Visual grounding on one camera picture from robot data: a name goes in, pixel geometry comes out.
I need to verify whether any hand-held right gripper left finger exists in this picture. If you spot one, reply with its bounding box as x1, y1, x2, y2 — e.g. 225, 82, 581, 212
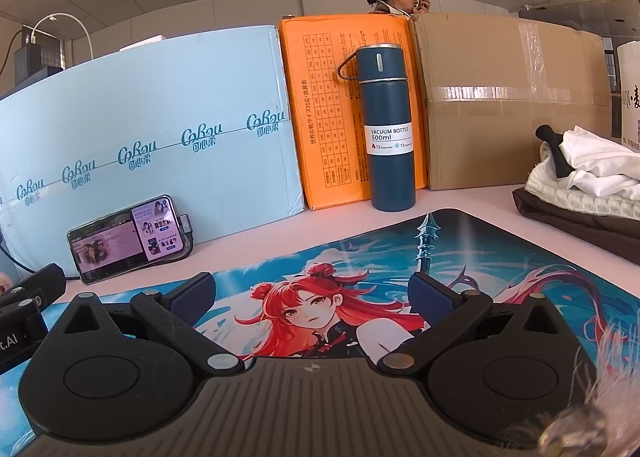
47, 273, 246, 378

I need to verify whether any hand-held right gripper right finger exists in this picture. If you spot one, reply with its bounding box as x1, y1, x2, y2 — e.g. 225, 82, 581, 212
376, 271, 586, 378

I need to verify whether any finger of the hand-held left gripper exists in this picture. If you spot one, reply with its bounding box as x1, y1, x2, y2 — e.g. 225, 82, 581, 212
20, 263, 67, 299
0, 286, 45, 333

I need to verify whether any pile of folded clothes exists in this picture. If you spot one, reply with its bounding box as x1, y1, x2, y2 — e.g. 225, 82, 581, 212
512, 186, 640, 265

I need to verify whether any printed desk mat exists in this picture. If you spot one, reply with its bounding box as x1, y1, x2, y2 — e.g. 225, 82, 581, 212
0, 208, 640, 388

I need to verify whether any smartphone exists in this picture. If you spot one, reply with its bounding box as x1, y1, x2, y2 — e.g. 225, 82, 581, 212
66, 194, 187, 285

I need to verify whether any dark blue vacuum bottle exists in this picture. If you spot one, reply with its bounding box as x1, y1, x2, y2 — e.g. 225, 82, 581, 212
337, 43, 417, 212

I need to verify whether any white knit garment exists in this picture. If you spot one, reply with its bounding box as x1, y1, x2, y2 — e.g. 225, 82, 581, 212
525, 144, 640, 222

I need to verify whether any orange cardboard box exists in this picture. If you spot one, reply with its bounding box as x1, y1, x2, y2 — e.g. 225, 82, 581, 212
278, 14, 428, 211

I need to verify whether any brown cardboard box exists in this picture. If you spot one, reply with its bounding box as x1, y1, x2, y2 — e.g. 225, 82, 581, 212
409, 12, 613, 191

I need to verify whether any light blue cardboard box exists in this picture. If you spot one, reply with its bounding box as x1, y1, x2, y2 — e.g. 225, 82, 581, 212
0, 25, 306, 283

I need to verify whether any white cloth garment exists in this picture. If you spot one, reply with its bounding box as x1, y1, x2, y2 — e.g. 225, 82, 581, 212
557, 125, 640, 200

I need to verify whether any black electronic device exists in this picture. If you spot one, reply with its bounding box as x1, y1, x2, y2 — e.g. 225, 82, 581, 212
14, 23, 65, 82

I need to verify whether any white printed box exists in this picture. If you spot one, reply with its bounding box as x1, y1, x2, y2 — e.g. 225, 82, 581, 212
616, 41, 640, 154

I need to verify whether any black handle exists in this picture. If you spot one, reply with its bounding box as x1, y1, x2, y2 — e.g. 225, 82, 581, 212
535, 124, 576, 178

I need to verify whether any white cable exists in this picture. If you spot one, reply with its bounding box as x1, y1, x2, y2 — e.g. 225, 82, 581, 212
31, 13, 96, 60

